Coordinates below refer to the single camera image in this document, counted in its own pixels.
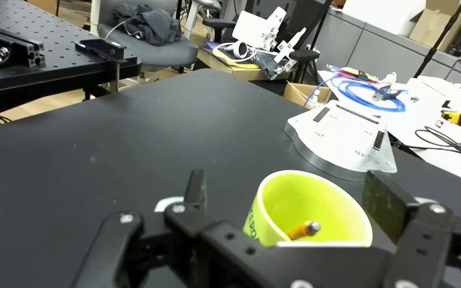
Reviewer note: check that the black aluminium rail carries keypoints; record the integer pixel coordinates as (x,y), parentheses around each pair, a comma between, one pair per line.
(23,51)

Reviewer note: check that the large white box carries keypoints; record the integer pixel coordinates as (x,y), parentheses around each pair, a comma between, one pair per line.
(380,14)

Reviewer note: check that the black tripod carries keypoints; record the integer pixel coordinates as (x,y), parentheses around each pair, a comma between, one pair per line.
(440,39)

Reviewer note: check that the grey cloth bundle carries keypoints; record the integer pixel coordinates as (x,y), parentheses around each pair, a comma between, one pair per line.
(153,25)

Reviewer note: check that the silver metal mounting plate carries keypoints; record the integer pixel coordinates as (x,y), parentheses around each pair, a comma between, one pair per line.
(343,139)

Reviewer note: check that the black optical breadboard table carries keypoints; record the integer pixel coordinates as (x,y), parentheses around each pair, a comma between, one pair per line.
(55,49)

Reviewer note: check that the black clamp bracket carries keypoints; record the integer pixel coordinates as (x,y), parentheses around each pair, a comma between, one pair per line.
(103,49)

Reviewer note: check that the white robot parts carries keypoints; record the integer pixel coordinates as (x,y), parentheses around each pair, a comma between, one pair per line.
(308,22)

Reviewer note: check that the grey cabinet counter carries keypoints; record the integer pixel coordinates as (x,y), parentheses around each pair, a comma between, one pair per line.
(380,51)

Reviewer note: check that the orange stick object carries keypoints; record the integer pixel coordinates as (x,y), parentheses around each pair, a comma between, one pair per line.
(303,231)

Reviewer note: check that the tan wooden board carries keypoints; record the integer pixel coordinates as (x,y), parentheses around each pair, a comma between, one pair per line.
(225,65)

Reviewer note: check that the yellow small tool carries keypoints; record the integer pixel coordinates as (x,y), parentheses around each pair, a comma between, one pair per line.
(454,118)

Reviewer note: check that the small open cardboard box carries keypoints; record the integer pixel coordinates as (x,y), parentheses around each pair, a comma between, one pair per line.
(297,94)

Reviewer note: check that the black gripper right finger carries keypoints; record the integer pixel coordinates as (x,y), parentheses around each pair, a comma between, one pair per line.
(388,206)

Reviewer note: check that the grey office chair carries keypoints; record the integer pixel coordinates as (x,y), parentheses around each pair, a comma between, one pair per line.
(151,54)

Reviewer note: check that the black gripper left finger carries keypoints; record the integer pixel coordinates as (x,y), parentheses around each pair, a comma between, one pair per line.
(196,190)

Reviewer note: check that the yellow-green printed mug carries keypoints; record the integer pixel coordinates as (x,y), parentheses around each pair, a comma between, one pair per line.
(295,201)

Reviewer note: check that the white bracket device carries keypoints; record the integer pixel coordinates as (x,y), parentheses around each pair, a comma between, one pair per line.
(255,27)

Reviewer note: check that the large cardboard box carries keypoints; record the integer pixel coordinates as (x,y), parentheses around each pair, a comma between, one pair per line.
(428,30)

